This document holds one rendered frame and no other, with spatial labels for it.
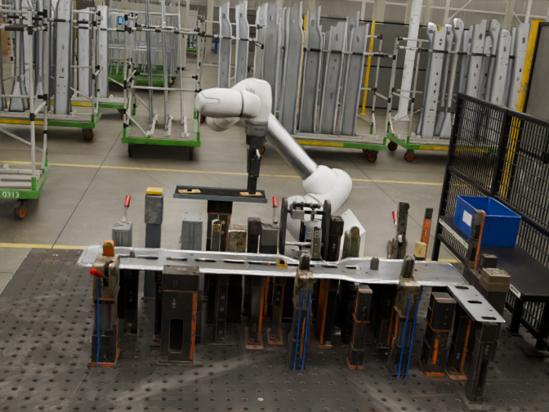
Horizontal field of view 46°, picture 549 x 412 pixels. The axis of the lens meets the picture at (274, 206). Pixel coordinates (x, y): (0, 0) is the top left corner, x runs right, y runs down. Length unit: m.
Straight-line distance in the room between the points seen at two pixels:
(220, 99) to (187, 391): 1.05
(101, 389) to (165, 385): 0.20
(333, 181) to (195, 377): 1.29
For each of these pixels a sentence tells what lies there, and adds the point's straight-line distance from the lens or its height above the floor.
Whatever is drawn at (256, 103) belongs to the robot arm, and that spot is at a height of 1.53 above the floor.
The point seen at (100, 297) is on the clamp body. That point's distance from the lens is 2.18.
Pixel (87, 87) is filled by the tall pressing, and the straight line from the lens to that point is 11.78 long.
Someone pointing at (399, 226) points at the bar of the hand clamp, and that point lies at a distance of 2.56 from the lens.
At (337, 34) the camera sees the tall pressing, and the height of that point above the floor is 1.71.
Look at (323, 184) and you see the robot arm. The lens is 3.10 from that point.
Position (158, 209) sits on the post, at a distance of 2.61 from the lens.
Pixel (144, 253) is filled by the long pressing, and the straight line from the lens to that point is 2.40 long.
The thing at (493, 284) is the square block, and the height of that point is 1.03.
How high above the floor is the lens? 1.84
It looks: 16 degrees down
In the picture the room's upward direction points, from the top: 5 degrees clockwise
